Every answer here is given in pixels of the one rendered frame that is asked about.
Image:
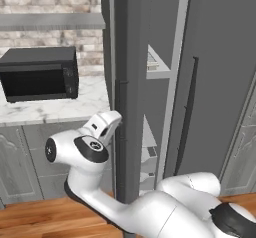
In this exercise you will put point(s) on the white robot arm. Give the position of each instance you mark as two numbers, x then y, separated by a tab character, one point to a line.
156	212

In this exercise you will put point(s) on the grey freezer compartment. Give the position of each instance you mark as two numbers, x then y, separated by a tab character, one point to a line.
163	95

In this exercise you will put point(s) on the dark grey freezer door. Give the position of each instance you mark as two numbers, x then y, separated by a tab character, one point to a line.
130	48

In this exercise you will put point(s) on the dark grey fridge door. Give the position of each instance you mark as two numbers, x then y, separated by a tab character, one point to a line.
220	75

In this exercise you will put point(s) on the grey cupboard door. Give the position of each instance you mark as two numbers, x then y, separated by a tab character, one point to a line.
16	168

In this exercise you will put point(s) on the pale striped box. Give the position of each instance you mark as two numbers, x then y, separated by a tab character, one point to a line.
151	64

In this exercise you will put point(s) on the grey drawer cabinet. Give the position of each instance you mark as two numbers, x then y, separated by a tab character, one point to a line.
40	138

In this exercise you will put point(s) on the black microwave oven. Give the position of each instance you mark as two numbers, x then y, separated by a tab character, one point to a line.
36	77

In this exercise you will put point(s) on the grey tall cupboard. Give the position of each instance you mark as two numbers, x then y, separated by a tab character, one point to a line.
241	148

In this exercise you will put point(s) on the grey wall shelf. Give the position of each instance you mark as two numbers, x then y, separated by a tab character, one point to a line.
50	21

